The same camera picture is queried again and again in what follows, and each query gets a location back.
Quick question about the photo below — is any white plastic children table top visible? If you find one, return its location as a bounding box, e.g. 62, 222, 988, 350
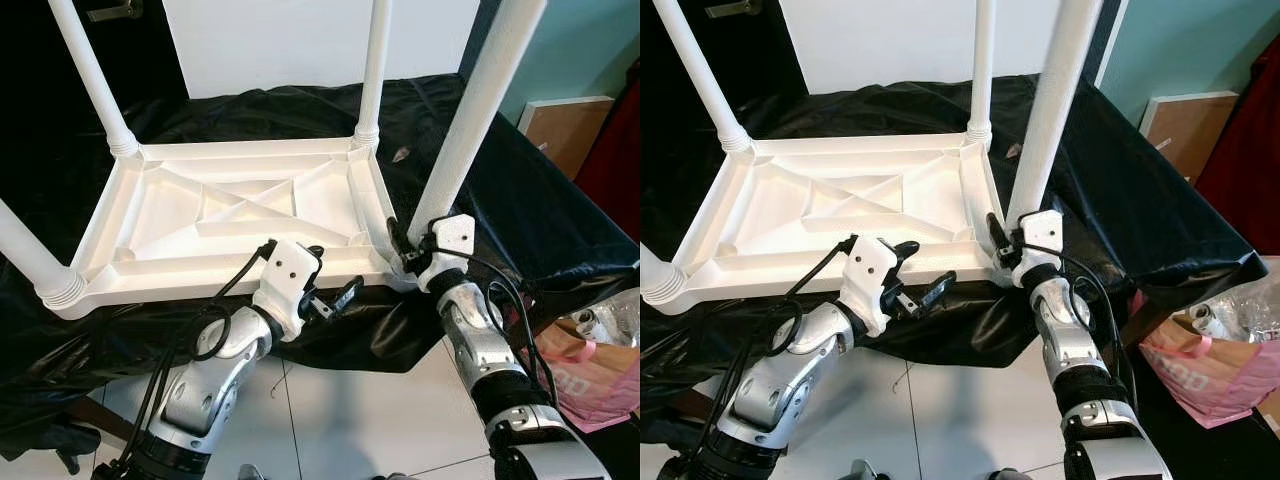
665, 133, 1011, 316
45, 138, 421, 321

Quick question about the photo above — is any white plastic table leg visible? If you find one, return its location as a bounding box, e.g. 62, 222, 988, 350
47, 0, 141, 159
966, 0, 996, 146
352, 0, 394, 151
405, 0, 549, 251
652, 0, 753, 153
640, 245, 691, 306
1005, 0, 1104, 231
0, 198, 89, 311

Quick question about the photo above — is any black plastic table cover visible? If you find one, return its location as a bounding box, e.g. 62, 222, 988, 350
0, 72, 641, 441
640, 70, 1269, 421

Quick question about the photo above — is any brown cardboard panel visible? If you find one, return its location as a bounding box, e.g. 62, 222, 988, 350
1140, 90, 1239, 186
517, 95, 616, 181

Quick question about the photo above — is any clear plastic packaging bundle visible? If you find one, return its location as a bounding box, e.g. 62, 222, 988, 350
570, 290, 641, 351
1185, 280, 1280, 346

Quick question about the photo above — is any pink shopping bag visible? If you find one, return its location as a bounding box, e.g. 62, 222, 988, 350
520, 320, 641, 433
1135, 290, 1280, 429

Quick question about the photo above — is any dark red curtain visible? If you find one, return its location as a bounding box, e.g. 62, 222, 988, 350
572, 60, 641, 241
1195, 35, 1280, 226

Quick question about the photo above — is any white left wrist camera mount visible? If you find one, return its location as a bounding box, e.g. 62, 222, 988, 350
838, 235, 906, 338
250, 238, 326, 343

